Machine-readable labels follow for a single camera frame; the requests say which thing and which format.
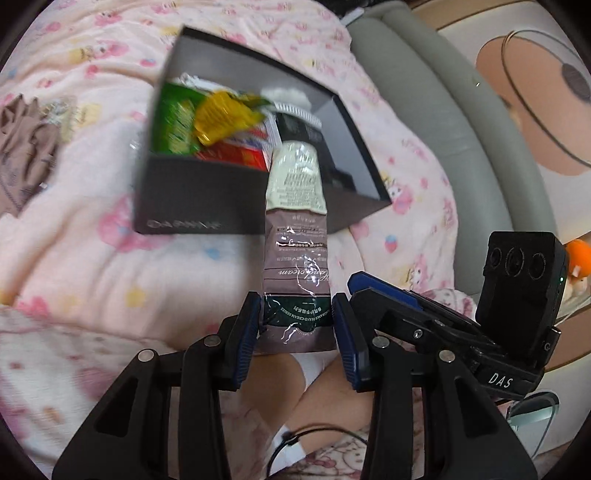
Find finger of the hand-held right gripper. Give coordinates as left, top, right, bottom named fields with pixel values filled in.
left=347, top=271, right=486, bottom=343
left=352, top=287, right=486, bottom=358

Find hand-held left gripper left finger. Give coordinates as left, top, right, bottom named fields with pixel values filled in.
left=52, top=291, right=264, bottom=480

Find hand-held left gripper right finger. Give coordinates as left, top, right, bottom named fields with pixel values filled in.
left=331, top=292, right=539, bottom=480

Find hand cream tube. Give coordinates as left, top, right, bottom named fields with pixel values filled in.
left=255, top=141, right=340, bottom=356

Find black cardboard box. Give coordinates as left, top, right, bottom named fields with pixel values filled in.
left=133, top=25, right=393, bottom=237

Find red snack packet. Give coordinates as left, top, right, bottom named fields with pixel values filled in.
left=196, top=129, right=273, bottom=174

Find green and yellow snack packet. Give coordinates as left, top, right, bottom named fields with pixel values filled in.
left=154, top=80, right=273, bottom=155

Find person's legs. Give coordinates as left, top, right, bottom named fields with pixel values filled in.
left=252, top=353, right=384, bottom=480

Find glass side table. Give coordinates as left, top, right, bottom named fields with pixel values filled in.
left=505, top=390, right=561, bottom=460

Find pink printed blanket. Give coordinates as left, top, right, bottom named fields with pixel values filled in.
left=0, top=0, right=478, bottom=324

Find black cosmetic bottle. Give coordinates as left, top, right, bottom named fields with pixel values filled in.
left=272, top=104, right=324, bottom=155

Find pink printed pajamas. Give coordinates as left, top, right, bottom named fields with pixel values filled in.
left=0, top=288, right=476, bottom=480

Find grey padded headboard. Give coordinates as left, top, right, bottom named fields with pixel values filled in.
left=346, top=0, right=573, bottom=296

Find white fluffy item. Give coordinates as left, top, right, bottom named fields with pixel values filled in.
left=261, top=85, right=315, bottom=112

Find taupe cloth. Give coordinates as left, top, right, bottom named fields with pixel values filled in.
left=0, top=95, right=63, bottom=217

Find black cable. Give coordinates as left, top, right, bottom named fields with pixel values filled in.
left=268, top=427, right=370, bottom=476

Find round brown wall panel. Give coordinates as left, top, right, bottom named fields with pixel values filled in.
left=475, top=28, right=591, bottom=176

